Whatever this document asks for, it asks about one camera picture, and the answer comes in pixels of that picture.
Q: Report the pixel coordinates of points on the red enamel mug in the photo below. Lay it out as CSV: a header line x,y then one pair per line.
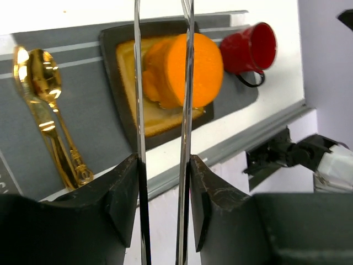
x,y
252,49

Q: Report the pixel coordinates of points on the gold spoon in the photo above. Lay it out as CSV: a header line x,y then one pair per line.
x,y
45,82

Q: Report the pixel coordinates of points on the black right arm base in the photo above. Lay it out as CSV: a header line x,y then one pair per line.
x,y
275,153

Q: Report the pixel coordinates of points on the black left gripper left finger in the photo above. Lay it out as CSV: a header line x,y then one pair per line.
x,y
90,225

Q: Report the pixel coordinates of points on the grey placemat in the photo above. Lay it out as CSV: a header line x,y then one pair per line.
x,y
86,104

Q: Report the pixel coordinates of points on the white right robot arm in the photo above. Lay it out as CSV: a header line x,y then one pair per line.
x,y
329,160

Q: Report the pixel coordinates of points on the orange round bread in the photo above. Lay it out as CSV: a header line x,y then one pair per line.
x,y
164,71

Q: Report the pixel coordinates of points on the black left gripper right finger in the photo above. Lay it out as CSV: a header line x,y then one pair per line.
x,y
231,227

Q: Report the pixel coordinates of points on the aluminium table frame rail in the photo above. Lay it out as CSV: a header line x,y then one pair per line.
x,y
224,138

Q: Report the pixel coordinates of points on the silver metal tongs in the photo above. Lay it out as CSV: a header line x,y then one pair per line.
x,y
142,144

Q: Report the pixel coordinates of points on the black square plate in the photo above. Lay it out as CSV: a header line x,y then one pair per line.
x,y
116,46

